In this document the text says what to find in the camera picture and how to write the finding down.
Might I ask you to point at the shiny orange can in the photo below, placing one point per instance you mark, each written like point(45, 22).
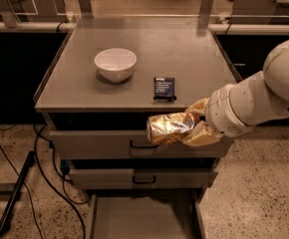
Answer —
point(169, 128)

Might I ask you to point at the white ceramic bowl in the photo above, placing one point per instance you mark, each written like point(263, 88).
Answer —
point(116, 64)

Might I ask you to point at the dark blue card box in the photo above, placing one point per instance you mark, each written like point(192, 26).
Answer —
point(164, 89)

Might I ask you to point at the grey middle drawer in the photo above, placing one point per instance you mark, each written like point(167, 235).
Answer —
point(103, 179)

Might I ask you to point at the grey drawer cabinet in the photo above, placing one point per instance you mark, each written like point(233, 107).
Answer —
point(74, 95)

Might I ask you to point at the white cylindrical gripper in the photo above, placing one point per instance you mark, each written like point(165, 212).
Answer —
point(223, 112)

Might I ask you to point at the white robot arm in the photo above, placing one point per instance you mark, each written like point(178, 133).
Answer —
point(237, 109)

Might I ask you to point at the grey bottom drawer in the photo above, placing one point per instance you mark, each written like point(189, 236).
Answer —
point(157, 214)

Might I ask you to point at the grey top drawer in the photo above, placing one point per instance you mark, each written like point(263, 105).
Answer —
point(126, 144)

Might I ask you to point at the grey drawer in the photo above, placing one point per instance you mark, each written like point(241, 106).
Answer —
point(103, 179)
point(157, 214)
point(126, 144)

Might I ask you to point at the black bar on floor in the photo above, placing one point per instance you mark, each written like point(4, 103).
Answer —
point(15, 194)

